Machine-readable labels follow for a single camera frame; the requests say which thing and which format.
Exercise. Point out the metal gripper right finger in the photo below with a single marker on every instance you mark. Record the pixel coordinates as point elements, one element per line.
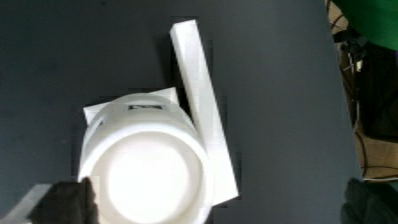
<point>370,207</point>

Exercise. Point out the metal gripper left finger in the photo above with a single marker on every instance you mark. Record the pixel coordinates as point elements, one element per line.
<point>55,204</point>

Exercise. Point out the white lamp shade cone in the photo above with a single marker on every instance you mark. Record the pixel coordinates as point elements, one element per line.
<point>146,164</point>

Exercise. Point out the white lamp base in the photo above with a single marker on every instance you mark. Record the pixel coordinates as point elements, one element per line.
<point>91,110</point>

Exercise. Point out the white right fence block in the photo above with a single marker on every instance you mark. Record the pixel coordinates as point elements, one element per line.
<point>196,78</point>

